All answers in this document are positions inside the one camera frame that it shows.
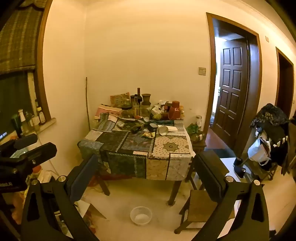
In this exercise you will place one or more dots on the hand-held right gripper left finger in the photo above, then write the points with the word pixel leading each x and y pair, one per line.
pixel 82 178

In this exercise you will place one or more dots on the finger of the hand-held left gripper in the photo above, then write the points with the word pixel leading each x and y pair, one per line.
pixel 26 141
pixel 41 153

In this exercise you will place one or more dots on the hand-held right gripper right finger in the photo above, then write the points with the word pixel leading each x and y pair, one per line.
pixel 209 178

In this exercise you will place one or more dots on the white box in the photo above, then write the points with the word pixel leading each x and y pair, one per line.
pixel 174 128

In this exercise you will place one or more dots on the aluminium foil ball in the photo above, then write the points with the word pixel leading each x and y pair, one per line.
pixel 120 125

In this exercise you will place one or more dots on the white paper cup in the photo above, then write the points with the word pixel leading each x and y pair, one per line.
pixel 163 130

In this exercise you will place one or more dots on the clear plastic bowl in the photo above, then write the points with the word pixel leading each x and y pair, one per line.
pixel 141 219

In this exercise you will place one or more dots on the dark bag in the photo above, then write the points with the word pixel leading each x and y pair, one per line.
pixel 137 128

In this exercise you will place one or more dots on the yellowish wrapper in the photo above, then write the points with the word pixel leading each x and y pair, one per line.
pixel 148 134

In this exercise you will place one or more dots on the white paper scrap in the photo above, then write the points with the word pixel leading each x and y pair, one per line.
pixel 146 119

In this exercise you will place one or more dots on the red plastic tub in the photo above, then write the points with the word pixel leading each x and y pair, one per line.
pixel 94 180

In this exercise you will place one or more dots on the orange lid jar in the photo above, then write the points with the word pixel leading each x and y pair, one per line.
pixel 37 169

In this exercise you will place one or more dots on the dark green bottle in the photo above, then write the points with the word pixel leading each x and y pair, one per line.
pixel 15 125

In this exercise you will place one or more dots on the clear glass bottle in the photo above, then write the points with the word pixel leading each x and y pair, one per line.
pixel 28 121

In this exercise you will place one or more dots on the white plastic bottle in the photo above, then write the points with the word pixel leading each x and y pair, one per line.
pixel 22 119

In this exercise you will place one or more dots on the white low cabinet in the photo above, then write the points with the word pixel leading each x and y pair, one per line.
pixel 227 165

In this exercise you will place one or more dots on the dark doormat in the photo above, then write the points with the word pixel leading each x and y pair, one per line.
pixel 219 152

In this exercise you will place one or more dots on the labelled small bottle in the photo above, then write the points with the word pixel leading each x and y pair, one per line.
pixel 41 117

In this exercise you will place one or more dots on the stone window sill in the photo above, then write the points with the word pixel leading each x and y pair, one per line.
pixel 49 121

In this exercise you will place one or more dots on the black shoe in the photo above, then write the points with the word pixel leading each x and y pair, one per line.
pixel 240 172
pixel 238 161

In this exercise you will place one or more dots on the lying glass jar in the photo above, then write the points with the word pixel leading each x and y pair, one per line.
pixel 197 137

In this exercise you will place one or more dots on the green plastic bag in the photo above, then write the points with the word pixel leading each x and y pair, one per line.
pixel 192 128

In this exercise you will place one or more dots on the white plastic bag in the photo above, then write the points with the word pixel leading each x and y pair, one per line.
pixel 256 150

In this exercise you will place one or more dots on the wooden chair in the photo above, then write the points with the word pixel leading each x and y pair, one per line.
pixel 266 172

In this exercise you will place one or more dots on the glass jar with white lid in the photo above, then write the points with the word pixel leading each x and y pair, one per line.
pixel 198 120

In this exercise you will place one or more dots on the patchwork tablecloth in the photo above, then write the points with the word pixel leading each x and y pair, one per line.
pixel 138 157

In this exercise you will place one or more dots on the thin wooden stick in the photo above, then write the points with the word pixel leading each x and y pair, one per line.
pixel 87 104

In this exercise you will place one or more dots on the red thermos jug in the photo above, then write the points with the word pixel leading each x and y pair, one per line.
pixel 174 111

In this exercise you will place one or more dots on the glass jar with black lid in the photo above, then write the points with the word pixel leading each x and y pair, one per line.
pixel 126 113

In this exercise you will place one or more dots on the speckled round ball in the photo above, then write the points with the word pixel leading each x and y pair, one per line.
pixel 156 116

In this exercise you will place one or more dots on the dark clothes pile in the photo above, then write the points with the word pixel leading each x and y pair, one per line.
pixel 270 120

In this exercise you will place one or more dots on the floral printed packet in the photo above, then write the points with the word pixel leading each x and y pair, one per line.
pixel 119 99

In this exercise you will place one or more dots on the clear liquor bottle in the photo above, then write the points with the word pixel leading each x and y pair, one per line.
pixel 136 109

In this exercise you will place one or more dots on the loose silver foil pile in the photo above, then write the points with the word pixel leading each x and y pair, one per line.
pixel 163 103

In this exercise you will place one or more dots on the brown wooden door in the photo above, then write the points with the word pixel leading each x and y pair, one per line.
pixel 231 92

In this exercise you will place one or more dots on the large glass jar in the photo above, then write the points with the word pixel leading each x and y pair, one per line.
pixel 145 111

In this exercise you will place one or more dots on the dark-lid spice jar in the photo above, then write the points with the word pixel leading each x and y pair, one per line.
pixel 132 99

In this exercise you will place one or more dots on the dark wine bottle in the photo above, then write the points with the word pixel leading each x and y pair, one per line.
pixel 139 97

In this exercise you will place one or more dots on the brown clay vase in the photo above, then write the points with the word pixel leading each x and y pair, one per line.
pixel 146 99

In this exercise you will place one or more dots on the woven bamboo window blind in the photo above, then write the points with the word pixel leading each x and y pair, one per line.
pixel 18 39

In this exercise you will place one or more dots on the brown wooden window frame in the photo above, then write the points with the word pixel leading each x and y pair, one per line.
pixel 39 76

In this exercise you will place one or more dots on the square wall switch plate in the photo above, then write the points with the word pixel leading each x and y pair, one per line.
pixel 202 71

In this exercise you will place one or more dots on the brown wooden door frame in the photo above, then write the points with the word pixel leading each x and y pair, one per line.
pixel 211 69
pixel 277 69

